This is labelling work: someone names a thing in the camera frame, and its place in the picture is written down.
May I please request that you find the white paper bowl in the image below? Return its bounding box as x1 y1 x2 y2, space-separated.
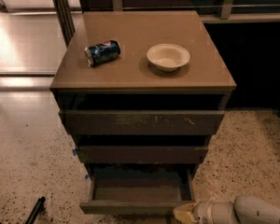
147 44 190 72

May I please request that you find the drawer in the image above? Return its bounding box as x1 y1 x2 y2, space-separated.
76 146 208 164
59 110 225 135
80 166 195 216

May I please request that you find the black rod on floor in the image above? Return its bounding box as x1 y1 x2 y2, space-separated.
24 197 46 224

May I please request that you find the brown drawer cabinet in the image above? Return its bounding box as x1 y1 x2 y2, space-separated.
49 10 237 179

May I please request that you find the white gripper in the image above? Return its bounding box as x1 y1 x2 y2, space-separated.
174 201 235 224

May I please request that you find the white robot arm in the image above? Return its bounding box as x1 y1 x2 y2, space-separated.
174 195 280 224

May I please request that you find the blue soda can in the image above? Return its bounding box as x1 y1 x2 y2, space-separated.
84 40 121 67

